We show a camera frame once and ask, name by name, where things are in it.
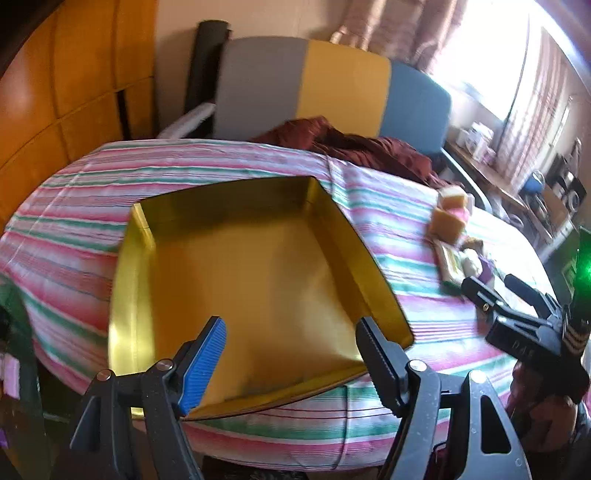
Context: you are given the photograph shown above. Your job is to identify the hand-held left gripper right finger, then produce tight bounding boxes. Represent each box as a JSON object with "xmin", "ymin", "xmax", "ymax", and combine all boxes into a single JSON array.
[{"xmin": 355, "ymin": 316, "xmax": 529, "ymax": 480}]

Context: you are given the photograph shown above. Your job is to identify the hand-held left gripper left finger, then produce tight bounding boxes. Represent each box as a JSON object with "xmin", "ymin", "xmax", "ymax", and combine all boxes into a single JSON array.
[{"xmin": 69, "ymin": 316, "xmax": 229, "ymax": 480}]

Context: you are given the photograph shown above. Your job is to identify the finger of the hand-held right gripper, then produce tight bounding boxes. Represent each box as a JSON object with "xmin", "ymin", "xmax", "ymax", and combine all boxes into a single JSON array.
[
  {"xmin": 505, "ymin": 274, "xmax": 567, "ymax": 320},
  {"xmin": 462, "ymin": 276, "xmax": 539, "ymax": 326}
]

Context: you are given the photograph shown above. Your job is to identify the yellow sponge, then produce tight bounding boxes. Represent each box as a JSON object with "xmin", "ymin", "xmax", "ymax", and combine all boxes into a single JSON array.
[
  {"xmin": 438, "ymin": 187, "xmax": 468, "ymax": 210},
  {"xmin": 430, "ymin": 208, "xmax": 467, "ymax": 243}
]

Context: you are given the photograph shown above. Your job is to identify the gold metal tin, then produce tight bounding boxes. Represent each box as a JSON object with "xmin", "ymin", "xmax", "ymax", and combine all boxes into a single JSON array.
[{"xmin": 107, "ymin": 175, "xmax": 415, "ymax": 421}]

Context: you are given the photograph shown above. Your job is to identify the person's right hand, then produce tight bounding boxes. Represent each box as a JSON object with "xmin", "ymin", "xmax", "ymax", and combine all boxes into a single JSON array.
[{"xmin": 509, "ymin": 366, "xmax": 581, "ymax": 459}]

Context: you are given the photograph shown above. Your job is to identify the blue round object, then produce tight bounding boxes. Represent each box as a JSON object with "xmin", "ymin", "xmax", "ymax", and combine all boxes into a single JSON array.
[{"xmin": 522, "ymin": 171, "xmax": 548, "ymax": 195}]

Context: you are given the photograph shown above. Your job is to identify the black stereo speaker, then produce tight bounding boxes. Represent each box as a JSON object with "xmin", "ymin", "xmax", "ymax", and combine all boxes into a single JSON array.
[{"xmin": 551, "ymin": 154, "xmax": 587, "ymax": 213}]

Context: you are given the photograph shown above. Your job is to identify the wooden desk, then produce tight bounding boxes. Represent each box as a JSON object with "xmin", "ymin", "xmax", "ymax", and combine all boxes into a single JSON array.
[{"xmin": 445, "ymin": 141, "xmax": 555, "ymax": 241}]

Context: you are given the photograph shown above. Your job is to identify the white jars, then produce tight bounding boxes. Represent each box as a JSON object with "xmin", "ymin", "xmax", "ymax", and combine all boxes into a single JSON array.
[{"xmin": 457, "ymin": 122, "xmax": 497, "ymax": 162}]

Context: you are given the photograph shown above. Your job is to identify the pink curtain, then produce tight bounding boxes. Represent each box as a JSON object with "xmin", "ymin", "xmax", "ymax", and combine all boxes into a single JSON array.
[
  {"xmin": 496, "ymin": 28, "xmax": 583, "ymax": 185},
  {"xmin": 330, "ymin": 0, "xmax": 446, "ymax": 72}
]

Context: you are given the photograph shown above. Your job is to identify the maroon cloth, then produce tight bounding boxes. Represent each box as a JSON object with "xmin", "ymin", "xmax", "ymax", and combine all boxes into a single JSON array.
[{"xmin": 252, "ymin": 117, "xmax": 458, "ymax": 190}]

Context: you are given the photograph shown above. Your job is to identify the striped bed sheet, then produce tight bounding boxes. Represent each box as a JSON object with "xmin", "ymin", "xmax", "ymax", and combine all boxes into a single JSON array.
[{"xmin": 0, "ymin": 138, "xmax": 561, "ymax": 472}]

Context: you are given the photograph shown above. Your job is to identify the white plastic armrest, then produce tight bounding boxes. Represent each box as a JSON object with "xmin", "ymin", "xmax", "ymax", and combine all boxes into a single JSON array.
[{"xmin": 157, "ymin": 102, "xmax": 217, "ymax": 138}]

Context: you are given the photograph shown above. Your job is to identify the multicolour chair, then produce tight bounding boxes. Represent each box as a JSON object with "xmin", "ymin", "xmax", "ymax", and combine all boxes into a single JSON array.
[{"xmin": 215, "ymin": 37, "xmax": 453, "ymax": 158}]

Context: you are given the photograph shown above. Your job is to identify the black rolled mat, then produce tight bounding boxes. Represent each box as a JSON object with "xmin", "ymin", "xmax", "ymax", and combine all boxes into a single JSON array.
[{"xmin": 184, "ymin": 19, "xmax": 232, "ymax": 139}]

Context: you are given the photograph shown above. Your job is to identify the wooden wardrobe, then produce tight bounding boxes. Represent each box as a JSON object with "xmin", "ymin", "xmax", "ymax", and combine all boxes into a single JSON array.
[{"xmin": 0, "ymin": 0, "xmax": 160, "ymax": 222}]

